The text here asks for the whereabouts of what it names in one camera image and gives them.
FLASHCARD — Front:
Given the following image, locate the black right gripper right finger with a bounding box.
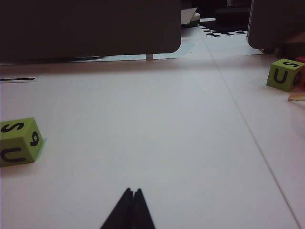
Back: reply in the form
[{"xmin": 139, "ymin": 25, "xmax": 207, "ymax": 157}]
[{"xmin": 130, "ymin": 188, "xmax": 156, "ymax": 229}]

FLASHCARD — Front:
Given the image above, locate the red block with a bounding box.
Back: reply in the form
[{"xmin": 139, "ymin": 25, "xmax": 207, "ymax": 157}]
[{"xmin": 295, "ymin": 56, "xmax": 305, "ymax": 90}]

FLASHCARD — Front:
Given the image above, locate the large dark grey panel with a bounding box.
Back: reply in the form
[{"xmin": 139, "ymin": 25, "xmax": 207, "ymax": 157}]
[{"xmin": 0, "ymin": 0, "xmax": 183, "ymax": 63}]

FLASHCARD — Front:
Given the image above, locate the green foam letter block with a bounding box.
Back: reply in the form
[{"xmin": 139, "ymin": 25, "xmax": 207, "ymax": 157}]
[
  {"xmin": 266, "ymin": 58, "xmax": 305, "ymax": 93},
  {"xmin": 0, "ymin": 117, "xmax": 44, "ymax": 168}
]

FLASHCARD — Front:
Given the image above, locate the white and green object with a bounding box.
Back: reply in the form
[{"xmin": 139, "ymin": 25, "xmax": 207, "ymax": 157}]
[{"xmin": 181, "ymin": 7, "xmax": 201, "ymax": 29}]

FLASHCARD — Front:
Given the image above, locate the light wooden piece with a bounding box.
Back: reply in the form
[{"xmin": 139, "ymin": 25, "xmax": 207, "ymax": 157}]
[{"xmin": 287, "ymin": 93, "xmax": 305, "ymax": 103}]

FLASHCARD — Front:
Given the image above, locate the black tape strip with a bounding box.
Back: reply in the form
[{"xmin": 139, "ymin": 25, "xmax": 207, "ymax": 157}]
[{"xmin": 0, "ymin": 77, "xmax": 37, "ymax": 83}]

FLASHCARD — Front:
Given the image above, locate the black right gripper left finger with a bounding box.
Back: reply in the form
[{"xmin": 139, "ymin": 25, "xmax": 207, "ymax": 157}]
[{"xmin": 100, "ymin": 187, "xmax": 134, "ymax": 229}]

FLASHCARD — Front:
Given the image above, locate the dark grey rounded panel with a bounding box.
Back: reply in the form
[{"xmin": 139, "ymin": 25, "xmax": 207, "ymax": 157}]
[{"xmin": 246, "ymin": 0, "xmax": 305, "ymax": 54}]

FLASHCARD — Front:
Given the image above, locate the black white checkerboard sheet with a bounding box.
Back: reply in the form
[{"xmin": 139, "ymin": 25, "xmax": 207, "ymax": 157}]
[{"xmin": 199, "ymin": 24, "xmax": 248, "ymax": 38}]

